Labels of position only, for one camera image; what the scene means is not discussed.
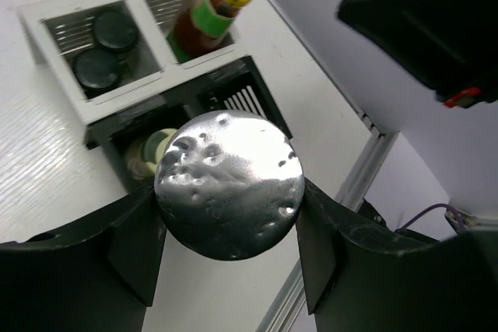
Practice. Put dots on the black condiment organizer rack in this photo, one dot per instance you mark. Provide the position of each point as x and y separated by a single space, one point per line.
156 91

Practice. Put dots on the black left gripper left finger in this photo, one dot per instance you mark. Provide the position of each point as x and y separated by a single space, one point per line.
98 273

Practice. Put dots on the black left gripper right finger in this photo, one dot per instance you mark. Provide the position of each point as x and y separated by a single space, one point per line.
392 282

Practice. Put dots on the cream-lidded seasoning shaker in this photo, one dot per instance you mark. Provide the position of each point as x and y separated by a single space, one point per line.
143 155

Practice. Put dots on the blue-labelled white granule jar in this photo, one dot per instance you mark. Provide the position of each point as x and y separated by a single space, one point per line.
229 185

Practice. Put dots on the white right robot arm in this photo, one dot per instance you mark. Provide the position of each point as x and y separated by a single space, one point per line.
449 46

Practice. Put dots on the black-capped spice bottle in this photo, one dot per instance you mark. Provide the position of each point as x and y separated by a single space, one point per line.
96 70
114 31

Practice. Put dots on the yellow-capped red sauce bottle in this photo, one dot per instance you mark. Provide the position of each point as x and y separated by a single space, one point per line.
201 28

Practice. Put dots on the aluminium front rail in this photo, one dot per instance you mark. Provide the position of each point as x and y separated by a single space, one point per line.
322 246

